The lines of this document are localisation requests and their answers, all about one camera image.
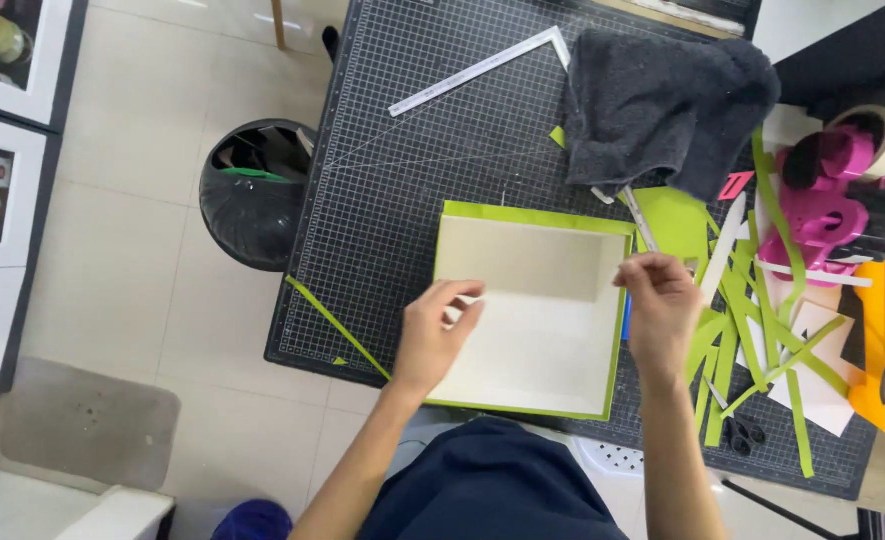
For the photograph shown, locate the person's right hand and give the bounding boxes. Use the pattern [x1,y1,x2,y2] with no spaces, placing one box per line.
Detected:
[612,252,707,374]

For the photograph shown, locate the person's left hand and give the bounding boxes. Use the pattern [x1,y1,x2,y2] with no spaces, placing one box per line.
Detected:
[392,279,487,400]

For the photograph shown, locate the small white paper piece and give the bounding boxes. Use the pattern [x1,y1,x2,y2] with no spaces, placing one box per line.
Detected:
[442,295,484,325]

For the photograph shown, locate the green paper sheet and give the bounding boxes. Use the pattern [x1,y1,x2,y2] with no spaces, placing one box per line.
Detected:
[632,186,711,260]

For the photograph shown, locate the pile of green paper strips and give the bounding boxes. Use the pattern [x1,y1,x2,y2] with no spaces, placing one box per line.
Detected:
[684,127,852,480]

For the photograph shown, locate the long green paper strip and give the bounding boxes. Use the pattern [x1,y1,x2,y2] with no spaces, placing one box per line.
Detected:
[285,274,393,382]

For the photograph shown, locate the silver craft knife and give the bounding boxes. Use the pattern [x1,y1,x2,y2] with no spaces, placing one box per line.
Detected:
[621,185,661,254]

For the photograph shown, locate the green covered cardboard box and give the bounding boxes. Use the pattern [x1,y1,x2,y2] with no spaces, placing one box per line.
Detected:
[421,200,637,423]

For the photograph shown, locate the small pink card piece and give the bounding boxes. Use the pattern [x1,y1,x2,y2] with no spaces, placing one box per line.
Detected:
[717,171,756,202]

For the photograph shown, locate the white perforated stool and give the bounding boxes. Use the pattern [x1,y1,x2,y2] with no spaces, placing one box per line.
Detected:
[570,435,650,481]

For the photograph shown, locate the black gridded cutting mat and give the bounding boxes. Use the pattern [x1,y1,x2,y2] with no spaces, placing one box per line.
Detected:
[264,0,880,502]

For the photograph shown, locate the white card offcuts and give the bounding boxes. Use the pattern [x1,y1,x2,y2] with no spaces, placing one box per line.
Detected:
[735,300,867,439]

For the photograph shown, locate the pink tape dispenser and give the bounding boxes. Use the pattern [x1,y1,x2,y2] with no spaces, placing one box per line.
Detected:
[757,123,885,279]

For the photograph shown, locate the dark grey towel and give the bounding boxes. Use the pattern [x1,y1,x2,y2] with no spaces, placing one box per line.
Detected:
[563,28,782,204]

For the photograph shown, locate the black trash bin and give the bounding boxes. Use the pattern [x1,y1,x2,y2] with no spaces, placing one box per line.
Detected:
[198,118,318,273]

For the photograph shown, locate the blue slipper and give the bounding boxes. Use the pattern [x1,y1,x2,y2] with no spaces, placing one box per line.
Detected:
[211,498,294,540]

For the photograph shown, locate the metal square ruler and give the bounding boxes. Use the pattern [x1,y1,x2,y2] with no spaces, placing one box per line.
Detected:
[387,26,573,118]

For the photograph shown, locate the grey floor mat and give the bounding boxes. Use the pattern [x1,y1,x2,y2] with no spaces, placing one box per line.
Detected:
[0,355,182,494]

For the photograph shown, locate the white low furniture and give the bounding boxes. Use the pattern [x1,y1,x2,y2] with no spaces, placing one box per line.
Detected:
[0,461,177,540]

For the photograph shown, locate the white glass door cabinet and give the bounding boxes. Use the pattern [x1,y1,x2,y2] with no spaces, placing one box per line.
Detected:
[0,0,90,405]

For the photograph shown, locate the black handled scissors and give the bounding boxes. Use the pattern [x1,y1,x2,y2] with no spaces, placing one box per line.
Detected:
[705,377,768,458]

